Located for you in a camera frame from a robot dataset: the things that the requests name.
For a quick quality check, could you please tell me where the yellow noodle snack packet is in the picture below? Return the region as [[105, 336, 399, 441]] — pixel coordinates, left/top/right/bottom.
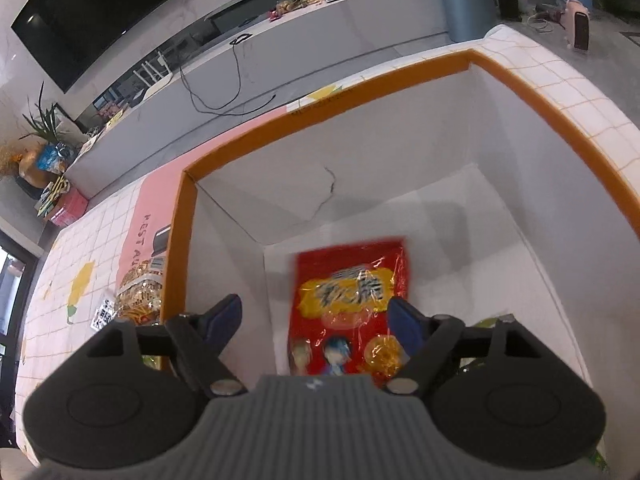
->
[[116, 257, 168, 326]]

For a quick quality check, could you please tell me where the golden vase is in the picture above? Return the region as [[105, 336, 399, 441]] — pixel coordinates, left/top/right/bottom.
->
[[10, 152, 51, 191]]

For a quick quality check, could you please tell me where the red snack packet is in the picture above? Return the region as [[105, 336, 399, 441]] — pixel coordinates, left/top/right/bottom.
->
[[289, 236, 411, 391]]

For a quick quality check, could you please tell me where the black television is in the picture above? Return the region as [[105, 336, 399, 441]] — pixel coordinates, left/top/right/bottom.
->
[[10, 0, 222, 93]]

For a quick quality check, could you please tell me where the white router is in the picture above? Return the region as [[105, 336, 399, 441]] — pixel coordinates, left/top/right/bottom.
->
[[132, 50, 175, 101]]

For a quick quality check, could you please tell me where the white black-print snack packet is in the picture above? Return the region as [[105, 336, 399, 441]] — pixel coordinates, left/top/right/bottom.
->
[[90, 296, 121, 333]]

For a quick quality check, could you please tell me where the blue packet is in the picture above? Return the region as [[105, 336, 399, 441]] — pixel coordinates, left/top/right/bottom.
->
[[35, 142, 76, 173]]

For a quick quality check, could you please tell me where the grey television console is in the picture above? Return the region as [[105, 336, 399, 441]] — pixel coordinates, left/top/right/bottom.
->
[[64, 0, 451, 200]]

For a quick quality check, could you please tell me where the pink box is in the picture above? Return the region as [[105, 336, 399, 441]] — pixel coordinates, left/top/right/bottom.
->
[[47, 187, 90, 227]]

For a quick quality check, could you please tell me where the pile of wrapped sweets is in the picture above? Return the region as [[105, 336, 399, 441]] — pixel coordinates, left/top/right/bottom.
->
[[270, 0, 326, 22]]

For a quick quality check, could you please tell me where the stack of yellow black packets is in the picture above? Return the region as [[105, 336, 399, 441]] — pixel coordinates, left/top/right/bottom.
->
[[34, 175, 71, 216]]

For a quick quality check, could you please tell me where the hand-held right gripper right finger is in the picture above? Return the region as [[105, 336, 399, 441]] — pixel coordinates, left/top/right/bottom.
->
[[384, 296, 541, 396]]

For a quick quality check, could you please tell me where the black cable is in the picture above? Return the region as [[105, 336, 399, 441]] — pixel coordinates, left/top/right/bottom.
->
[[179, 34, 278, 116]]

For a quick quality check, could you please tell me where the blue-grey trash can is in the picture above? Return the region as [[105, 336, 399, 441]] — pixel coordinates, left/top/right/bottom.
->
[[432, 0, 497, 43]]

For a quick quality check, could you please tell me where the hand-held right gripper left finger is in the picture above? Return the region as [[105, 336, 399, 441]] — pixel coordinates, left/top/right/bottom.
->
[[85, 294, 248, 397]]

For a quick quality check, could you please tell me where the long-leaf potted plant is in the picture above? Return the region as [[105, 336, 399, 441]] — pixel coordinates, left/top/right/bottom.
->
[[20, 82, 76, 141]]

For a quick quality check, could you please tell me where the orange cardboard box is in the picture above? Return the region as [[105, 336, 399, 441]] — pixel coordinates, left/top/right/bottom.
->
[[161, 47, 640, 391]]

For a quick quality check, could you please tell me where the pink heater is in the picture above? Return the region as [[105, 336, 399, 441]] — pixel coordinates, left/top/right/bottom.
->
[[564, 0, 592, 52]]

